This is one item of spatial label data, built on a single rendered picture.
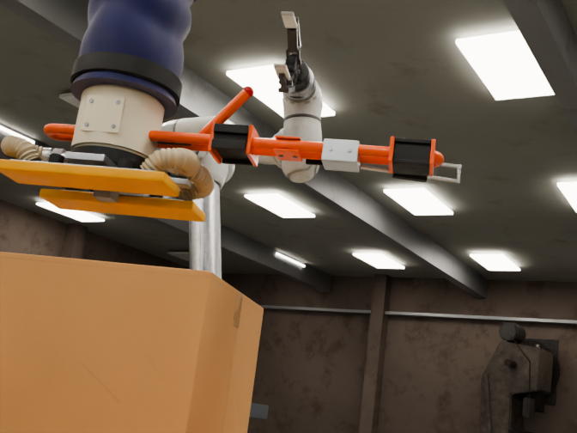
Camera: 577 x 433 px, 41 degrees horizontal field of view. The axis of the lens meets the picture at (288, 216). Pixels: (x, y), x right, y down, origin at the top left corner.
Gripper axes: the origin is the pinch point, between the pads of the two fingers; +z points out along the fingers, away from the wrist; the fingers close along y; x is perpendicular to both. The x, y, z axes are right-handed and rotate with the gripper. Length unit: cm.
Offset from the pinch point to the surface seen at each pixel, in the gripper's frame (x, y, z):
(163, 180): 10, 47, 36
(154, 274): 7, 65, 42
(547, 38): -109, -199, -367
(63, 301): 22, 71, 42
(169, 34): 18.0, 13.3, 26.5
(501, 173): -119, -239, -797
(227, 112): 4.2, 28.0, 23.2
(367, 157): -24.5, 35.0, 21.4
